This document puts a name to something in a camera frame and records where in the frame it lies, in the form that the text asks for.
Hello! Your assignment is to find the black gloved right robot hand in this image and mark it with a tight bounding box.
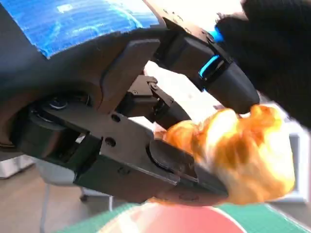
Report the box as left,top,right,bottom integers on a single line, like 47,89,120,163
215,0,311,132

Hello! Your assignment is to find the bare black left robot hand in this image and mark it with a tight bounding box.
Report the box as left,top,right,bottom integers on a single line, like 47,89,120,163
0,0,260,204

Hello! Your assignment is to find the long toy bread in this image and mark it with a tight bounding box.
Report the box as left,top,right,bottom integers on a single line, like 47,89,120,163
148,104,296,207

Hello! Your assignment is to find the pink bowl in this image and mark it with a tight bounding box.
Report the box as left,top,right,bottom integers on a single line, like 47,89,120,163
97,202,246,233

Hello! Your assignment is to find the grey office chair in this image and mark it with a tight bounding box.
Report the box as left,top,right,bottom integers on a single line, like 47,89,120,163
36,159,116,231

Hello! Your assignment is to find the green cutting mat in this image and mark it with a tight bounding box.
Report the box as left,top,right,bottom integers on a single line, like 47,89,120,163
55,202,311,233

